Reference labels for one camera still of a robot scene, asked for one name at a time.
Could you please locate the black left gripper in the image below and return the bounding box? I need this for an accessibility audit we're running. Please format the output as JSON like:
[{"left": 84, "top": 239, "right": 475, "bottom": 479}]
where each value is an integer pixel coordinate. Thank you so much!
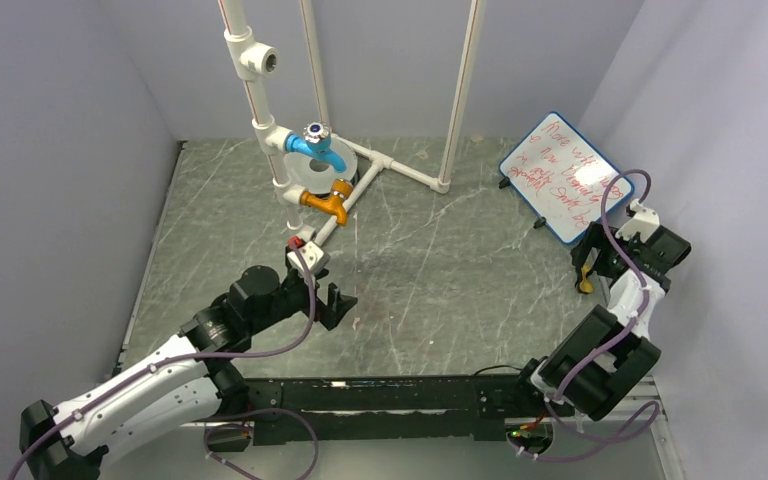
[{"left": 248, "top": 267, "right": 357, "bottom": 335}]

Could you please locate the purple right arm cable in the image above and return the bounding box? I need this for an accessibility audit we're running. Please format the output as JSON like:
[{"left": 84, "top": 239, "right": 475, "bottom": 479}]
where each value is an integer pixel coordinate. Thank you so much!
[{"left": 509, "top": 168, "right": 662, "bottom": 463}]

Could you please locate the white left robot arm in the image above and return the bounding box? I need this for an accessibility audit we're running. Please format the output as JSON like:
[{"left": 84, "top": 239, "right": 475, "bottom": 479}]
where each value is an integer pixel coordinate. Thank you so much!
[{"left": 8, "top": 265, "right": 358, "bottom": 479}]

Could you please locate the white PVC pipe frame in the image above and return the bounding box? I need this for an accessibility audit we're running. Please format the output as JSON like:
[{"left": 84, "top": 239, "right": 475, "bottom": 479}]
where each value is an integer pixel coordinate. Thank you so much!
[{"left": 218, "top": 1, "right": 487, "bottom": 245}]

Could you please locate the clear round plate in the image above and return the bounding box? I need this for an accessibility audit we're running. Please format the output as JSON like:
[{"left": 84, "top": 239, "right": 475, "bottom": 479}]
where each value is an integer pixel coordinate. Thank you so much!
[{"left": 283, "top": 140, "right": 360, "bottom": 197}]

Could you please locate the blue faucet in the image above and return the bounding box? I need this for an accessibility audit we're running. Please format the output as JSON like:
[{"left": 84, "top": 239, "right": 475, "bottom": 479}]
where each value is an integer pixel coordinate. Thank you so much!
[{"left": 284, "top": 122, "right": 347, "bottom": 173}]

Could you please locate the blue framed whiteboard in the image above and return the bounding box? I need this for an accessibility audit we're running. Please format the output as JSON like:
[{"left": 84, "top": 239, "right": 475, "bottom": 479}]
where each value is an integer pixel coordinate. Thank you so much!
[{"left": 498, "top": 111, "right": 635, "bottom": 245}]

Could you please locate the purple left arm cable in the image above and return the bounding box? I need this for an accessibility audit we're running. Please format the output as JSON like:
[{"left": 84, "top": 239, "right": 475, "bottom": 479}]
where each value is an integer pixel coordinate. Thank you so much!
[{"left": 6, "top": 241, "right": 320, "bottom": 480}]

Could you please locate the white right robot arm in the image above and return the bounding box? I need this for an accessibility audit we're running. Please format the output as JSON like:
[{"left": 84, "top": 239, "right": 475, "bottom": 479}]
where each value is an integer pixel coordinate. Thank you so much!
[{"left": 510, "top": 222, "right": 691, "bottom": 421}]

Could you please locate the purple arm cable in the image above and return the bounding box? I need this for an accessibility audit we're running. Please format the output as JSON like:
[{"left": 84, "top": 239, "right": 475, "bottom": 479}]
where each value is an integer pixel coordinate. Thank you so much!
[
  {"left": 509, "top": 168, "right": 662, "bottom": 463},
  {"left": 6, "top": 241, "right": 320, "bottom": 480}
]

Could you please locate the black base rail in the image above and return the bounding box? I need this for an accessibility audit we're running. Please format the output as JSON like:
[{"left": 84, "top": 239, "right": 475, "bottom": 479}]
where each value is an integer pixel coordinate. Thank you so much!
[{"left": 208, "top": 373, "right": 545, "bottom": 446}]

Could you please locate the orange brass faucet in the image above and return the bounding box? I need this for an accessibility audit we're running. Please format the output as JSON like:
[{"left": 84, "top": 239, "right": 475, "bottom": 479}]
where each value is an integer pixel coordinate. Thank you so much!
[{"left": 299, "top": 179, "right": 353, "bottom": 226}]

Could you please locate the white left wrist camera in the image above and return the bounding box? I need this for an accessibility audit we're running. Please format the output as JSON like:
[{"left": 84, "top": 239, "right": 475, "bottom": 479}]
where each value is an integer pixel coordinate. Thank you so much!
[{"left": 286, "top": 236, "right": 330, "bottom": 276}]

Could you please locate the yellow black eraser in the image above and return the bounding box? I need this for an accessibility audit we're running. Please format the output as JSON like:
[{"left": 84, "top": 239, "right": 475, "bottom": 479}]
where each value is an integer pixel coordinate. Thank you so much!
[{"left": 576, "top": 265, "right": 594, "bottom": 295}]

